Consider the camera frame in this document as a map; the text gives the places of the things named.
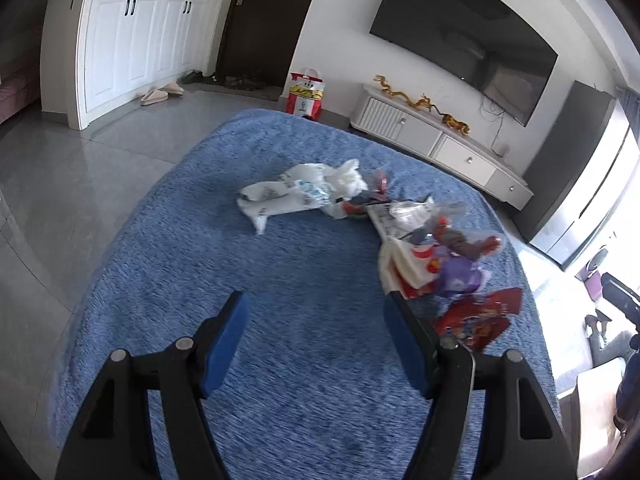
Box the white red plastic bag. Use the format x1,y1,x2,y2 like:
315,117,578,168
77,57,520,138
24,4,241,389
377,239,442,301

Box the clear plastic wrapper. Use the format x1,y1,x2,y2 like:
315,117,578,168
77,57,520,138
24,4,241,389
389,199,467,232

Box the silver refrigerator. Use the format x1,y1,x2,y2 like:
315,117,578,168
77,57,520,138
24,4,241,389
530,100,635,272

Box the person's dark clothing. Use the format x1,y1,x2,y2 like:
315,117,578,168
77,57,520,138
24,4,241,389
614,331,640,437

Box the white printed plastic bag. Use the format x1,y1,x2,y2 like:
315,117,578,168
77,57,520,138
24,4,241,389
236,162,346,235

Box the dark grey cabinet panel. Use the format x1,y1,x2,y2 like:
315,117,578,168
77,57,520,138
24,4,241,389
512,80,617,257

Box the white printed paper packet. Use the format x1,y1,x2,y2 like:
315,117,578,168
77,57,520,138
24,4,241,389
366,201,437,241

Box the purple snack packet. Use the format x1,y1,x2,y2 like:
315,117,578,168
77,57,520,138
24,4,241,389
434,255,494,294

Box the red white wrapper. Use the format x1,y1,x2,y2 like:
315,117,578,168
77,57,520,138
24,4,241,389
339,200,372,222

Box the red yellow shopping bag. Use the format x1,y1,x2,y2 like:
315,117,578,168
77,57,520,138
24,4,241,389
285,67,327,121

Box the red snack packet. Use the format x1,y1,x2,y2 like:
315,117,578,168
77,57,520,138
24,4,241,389
432,287,524,352

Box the dark brown door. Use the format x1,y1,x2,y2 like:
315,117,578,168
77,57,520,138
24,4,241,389
216,0,328,92

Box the washing machine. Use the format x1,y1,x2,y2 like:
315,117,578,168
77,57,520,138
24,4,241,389
575,245,609,286

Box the white tissue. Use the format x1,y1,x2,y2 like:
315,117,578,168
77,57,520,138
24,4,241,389
325,159,369,207

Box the blue fuzzy blanket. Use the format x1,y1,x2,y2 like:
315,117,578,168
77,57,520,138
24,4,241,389
52,108,558,480

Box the golden tiger figurine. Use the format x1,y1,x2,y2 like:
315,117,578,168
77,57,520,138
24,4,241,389
441,114,472,136

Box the white television cabinet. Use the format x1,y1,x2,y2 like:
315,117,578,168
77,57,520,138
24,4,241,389
350,82,535,211

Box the golden dragon figurine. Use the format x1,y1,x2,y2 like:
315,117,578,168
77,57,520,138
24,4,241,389
374,75,444,117

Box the white shoe cabinet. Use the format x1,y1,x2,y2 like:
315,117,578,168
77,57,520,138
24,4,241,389
40,0,236,131

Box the television cable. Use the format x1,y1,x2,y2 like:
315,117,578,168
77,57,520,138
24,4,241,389
481,94,507,155

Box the pink sofa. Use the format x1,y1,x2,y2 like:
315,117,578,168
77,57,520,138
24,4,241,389
0,47,42,123

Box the dark shoes by door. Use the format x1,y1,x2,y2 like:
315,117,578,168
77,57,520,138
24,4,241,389
180,71,267,92

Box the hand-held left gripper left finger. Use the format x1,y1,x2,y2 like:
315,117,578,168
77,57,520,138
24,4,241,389
54,290,251,480

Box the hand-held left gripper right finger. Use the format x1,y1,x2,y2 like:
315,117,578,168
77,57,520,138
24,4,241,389
382,291,581,480

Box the black flat television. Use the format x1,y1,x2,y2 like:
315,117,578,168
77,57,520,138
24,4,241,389
369,0,559,127

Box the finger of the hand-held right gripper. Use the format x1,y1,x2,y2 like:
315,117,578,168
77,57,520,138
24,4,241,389
600,272,640,322

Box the white chair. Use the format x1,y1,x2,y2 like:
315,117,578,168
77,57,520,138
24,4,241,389
557,370,622,479

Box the red orange wrapper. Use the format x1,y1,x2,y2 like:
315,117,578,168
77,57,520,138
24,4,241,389
425,216,507,262

